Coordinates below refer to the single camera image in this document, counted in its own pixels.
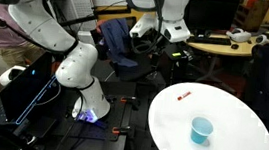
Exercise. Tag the red Expo marker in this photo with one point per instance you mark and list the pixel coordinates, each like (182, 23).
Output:
(183, 96)

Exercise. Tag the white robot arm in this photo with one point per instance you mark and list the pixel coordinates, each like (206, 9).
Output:
(164, 16)

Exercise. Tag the blue plastic cup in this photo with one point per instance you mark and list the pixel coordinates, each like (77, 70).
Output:
(201, 129)

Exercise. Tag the orange black clamp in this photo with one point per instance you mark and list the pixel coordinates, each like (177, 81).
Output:
(131, 100)
(121, 130)

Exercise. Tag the black office chair with jacket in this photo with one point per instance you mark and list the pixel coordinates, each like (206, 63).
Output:
(114, 44)

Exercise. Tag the black keyboard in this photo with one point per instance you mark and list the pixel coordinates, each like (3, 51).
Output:
(215, 40)

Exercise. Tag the round white table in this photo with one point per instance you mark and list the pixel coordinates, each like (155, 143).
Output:
(195, 116)

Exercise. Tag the white VR headset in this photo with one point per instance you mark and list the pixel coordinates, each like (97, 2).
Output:
(239, 35)

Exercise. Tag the black laptop screen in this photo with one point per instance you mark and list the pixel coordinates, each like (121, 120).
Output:
(20, 96)

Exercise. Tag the person in purple shirt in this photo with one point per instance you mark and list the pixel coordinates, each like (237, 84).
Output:
(15, 50)

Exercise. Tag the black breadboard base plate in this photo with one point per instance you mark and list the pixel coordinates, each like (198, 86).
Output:
(68, 133)

